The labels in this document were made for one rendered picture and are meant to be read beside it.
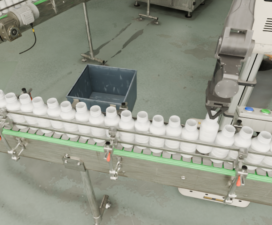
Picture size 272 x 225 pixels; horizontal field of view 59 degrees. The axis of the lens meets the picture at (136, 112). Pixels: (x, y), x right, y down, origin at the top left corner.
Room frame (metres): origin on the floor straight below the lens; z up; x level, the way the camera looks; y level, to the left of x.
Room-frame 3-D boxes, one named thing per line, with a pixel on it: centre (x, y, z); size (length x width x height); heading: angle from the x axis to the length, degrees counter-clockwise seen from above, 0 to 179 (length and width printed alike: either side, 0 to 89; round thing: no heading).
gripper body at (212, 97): (0.56, -0.25, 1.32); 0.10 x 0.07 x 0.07; 167
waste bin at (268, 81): (1.94, -1.23, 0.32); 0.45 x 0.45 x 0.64
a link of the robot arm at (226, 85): (0.52, -0.25, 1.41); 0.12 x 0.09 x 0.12; 166
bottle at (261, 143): (0.50, -0.42, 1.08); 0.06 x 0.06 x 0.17
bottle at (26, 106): (0.71, 0.43, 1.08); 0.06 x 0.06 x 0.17
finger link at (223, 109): (0.55, -0.25, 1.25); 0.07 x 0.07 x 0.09; 77
